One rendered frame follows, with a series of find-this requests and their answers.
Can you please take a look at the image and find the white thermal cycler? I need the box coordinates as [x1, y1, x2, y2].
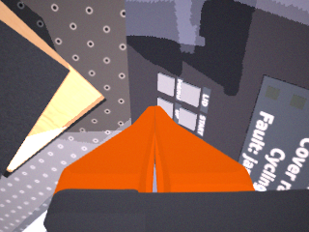
[125, 0, 309, 190]

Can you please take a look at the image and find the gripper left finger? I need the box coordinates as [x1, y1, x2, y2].
[53, 106, 155, 195]

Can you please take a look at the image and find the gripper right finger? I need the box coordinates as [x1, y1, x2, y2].
[154, 105, 255, 192]

